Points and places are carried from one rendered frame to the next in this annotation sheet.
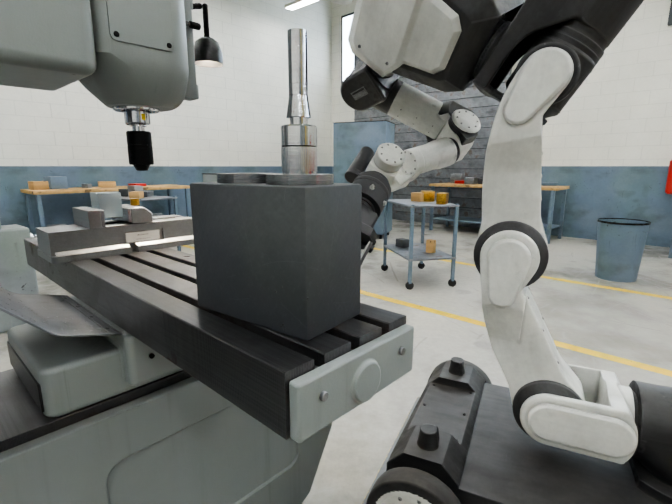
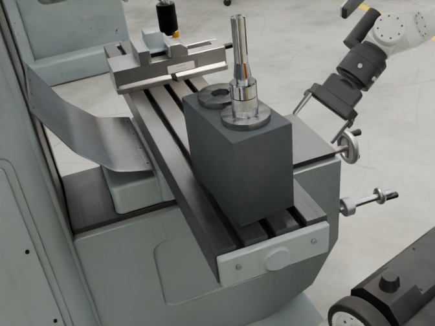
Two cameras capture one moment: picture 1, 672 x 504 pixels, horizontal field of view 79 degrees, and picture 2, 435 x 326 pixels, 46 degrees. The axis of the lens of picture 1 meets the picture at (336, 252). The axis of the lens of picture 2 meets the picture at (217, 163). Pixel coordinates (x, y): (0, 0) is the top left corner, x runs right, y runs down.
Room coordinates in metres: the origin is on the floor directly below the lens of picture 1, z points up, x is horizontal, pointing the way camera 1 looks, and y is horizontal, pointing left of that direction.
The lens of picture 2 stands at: (-0.18, -0.32, 1.62)
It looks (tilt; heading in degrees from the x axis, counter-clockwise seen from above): 33 degrees down; 31
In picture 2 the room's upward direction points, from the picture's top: 7 degrees counter-clockwise
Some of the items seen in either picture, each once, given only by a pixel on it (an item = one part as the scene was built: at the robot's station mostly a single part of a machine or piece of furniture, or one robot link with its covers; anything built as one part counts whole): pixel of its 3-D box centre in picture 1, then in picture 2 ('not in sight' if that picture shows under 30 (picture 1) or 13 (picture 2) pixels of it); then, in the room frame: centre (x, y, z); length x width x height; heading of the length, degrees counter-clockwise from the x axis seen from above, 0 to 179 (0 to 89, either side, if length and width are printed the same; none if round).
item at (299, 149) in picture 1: (299, 154); (244, 99); (0.55, 0.05, 1.21); 0.05 x 0.05 x 0.05
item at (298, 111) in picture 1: (297, 79); (240, 50); (0.55, 0.05, 1.30); 0.03 x 0.03 x 0.11
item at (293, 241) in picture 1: (275, 244); (237, 147); (0.58, 0.09, 1.09); 0.22 x 0.12 x 0.20; 54
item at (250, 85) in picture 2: (298, 129); (243, 83); (0.55, 0.05, 1.24); 0.05 x 0.05 x 0.01
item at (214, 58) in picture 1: (207, 50); not in sight; (1.10, 0.32, 1.48); 0.07 x 0.07 x 0.06
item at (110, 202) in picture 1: (106, 204); (153, 39); (1.03, 0.57, 1.10); 0.06 x 0.05 x 0.06; 47
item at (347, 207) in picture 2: not in sight; (368, 199); (1.16, -0.06, 0.57); 0.22 x 0.06 x 0.06; 137
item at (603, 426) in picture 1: (572, 404); not in sight; (0.81, -0.52, 0.68); 0.21 x 0.20 x 0.13; 64
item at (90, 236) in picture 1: (121, 227); (166, 56); (1.05, 0.55, 1.04); 0.35 x 0.15 x 0.11; 137
